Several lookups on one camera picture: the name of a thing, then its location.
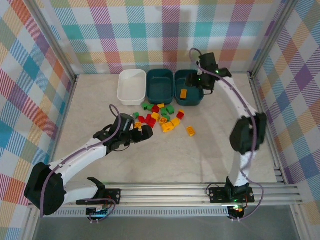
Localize teal plastic container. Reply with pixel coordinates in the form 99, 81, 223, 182
174, 69, 205, 107
146, 68, 175, 105

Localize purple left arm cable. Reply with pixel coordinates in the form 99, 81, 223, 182
39, 104, 123, 223

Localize rounded yellow printed lego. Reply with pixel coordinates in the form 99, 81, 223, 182
161, 122, 175, 133

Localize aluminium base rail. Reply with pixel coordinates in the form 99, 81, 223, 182
27, 183, 303, 208

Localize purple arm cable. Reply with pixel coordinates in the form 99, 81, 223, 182
188, 47, 265, 222
39, 104, 123, 223

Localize white plastic container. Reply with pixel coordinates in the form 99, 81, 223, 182
116, 69, 148, 107

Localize aluminium frame post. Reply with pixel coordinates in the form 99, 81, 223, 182
24, 0, 78, 83
248, 0, 302, 78

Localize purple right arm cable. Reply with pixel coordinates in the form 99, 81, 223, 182
188, 47, 265, 222

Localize small control circuit board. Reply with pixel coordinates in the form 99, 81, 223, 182
86, 206, 111, 220
229, 204, 245, 216

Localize slotted grey cable duct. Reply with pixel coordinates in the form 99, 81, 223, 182
39, 209, 231, 217

